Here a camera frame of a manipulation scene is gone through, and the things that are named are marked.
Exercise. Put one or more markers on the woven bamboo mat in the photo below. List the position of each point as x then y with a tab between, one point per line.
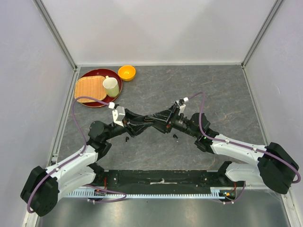
91	86

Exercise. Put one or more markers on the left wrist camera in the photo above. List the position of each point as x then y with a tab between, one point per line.
118	115

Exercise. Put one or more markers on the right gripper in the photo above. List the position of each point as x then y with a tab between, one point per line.
169	114

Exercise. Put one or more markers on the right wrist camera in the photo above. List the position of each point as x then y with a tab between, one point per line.
181	104

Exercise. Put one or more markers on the pale green cup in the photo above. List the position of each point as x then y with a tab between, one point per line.
111	86

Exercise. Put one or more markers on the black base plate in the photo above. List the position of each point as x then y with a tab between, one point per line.
114	178

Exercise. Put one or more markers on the slotted cable duct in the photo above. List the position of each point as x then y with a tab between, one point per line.
156	193

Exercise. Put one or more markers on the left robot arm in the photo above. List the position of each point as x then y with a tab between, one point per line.
46	186

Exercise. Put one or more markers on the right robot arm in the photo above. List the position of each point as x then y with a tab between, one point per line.
270	165

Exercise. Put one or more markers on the black earbud charging case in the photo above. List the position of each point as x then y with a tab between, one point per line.
150	119

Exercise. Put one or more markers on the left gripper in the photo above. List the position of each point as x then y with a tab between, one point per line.
132	128

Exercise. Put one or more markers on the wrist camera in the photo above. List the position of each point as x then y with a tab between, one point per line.
118	115
181	104

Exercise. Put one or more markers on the orange bowl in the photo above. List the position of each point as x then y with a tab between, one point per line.
127	72

